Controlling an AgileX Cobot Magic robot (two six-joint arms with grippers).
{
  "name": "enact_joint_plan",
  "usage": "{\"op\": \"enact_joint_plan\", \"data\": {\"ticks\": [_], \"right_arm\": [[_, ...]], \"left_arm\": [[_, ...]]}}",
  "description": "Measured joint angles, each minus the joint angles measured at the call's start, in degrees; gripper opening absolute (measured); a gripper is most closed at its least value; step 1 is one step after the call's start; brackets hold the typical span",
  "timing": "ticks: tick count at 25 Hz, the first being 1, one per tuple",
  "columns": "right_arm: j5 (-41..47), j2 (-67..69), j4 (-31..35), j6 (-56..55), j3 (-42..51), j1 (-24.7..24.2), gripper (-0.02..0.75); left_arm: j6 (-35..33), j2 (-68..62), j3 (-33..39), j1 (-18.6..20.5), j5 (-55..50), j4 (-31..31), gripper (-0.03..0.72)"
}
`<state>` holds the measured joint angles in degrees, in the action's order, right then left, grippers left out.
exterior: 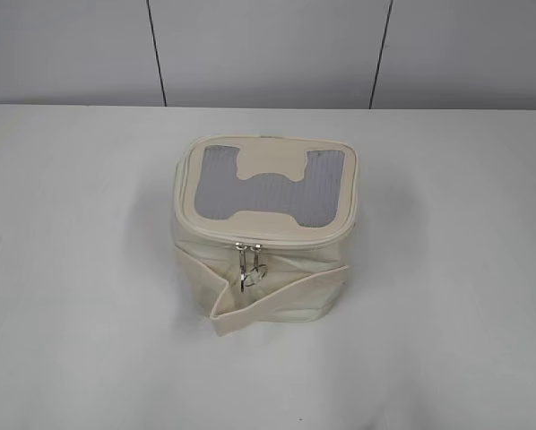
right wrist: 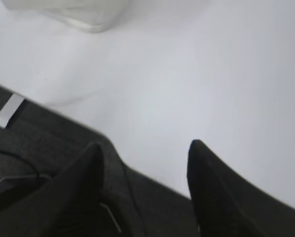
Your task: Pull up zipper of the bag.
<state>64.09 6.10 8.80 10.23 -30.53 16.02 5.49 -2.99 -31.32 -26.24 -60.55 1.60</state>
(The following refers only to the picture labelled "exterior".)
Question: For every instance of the cream fabric zipper bag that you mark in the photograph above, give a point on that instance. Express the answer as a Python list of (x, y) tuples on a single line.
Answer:
[(297, 198)]

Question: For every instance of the silver zipper pull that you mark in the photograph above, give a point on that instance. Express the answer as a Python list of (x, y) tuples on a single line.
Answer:
[(242, 248), (259, 269)]

